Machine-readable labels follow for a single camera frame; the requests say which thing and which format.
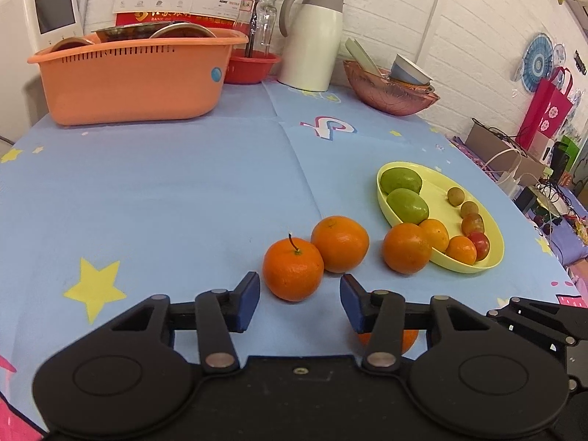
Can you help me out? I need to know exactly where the steel basin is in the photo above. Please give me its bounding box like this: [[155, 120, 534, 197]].
[[94, 22, 194, 42]]

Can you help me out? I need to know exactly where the red plastic basket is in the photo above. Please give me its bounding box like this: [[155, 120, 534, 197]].
[[224, 50, 282, 86]]

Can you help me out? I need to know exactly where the blue and white bowl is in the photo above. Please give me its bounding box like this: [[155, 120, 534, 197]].
[[390, 54, 433, 86]]

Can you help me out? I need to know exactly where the pink glass bowl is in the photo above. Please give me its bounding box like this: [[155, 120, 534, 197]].
[[343, 59, 441, 117]]

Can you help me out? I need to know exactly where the black device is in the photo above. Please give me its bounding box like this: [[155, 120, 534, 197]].
[[514, 186, 540, 214]]

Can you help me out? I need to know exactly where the red and green plum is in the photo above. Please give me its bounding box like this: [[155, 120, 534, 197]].
[[461, 212, 485, 236]]

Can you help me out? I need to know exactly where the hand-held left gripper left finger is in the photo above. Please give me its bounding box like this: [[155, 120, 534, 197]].
[[109, 271, 262, 374]]

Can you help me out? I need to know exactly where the yellow plastic plate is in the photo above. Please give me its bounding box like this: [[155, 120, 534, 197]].
[[377, 161, 505, 275]]

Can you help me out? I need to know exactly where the dark red plum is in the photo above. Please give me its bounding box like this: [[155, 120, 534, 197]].
[[467, 232, 490, 262]]

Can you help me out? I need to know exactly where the white charger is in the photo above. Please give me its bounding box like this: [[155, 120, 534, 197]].
[[498, 172, 520, 196]]

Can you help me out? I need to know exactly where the glass bottle with label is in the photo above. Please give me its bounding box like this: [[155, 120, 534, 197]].
[[232, 0, 262, 58]]

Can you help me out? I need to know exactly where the white thermos jug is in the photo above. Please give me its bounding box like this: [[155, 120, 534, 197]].
[[278, 0, 345, 93]]

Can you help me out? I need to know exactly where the patterned bowl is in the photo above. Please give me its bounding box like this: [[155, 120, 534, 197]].
[[390, 78, 436, 95]]

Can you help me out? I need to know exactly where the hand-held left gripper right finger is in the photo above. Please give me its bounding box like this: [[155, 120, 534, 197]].
[[340, 273, 494, 374]]

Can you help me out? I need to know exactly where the purple patterned cloth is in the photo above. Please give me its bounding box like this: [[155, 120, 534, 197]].
[[448, 135, 506, 180]]

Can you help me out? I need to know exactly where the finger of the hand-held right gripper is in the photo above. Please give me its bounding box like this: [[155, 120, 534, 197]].
[[486, 296, 588, 347]]

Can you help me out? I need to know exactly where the small yellowish orange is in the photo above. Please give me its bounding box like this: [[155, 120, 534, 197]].
[[419, 219, 450, 253]]

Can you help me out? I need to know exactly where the white cable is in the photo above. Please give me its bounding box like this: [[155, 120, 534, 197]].
[[482, 147, 529, 175]]

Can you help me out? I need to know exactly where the orange with stem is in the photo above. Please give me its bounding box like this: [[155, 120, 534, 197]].
[[262, 233, 325, 303]]

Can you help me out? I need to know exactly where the cardboard box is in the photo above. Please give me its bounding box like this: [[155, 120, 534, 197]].
[[465, 122, 547, 180]]

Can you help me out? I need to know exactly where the steel plate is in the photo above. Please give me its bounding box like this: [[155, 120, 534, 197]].
[[149, 22, 216, 40]]

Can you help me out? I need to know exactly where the blue printed tablecloth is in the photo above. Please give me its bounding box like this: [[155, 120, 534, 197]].
[[0, 78, 588, 441]]

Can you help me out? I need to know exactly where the round green fruit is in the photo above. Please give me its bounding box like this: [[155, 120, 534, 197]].
[[380, 168, 422, 195]]

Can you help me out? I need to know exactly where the white appliance with screen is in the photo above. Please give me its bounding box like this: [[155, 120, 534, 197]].
[[0, 0, 90, 145]]

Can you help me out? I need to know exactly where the green mango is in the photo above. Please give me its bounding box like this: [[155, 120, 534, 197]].
[[387, 188, 430, 225]]

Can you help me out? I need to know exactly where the orange plastic basket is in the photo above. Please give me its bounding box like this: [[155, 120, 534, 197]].
[[26, 28, 249, 127]]

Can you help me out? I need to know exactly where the red gift bag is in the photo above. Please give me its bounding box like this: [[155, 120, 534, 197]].
[[517, 67, 575, 150]]

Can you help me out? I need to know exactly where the small steel bowl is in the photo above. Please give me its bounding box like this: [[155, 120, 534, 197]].
[[50, 37, 95, 53]]

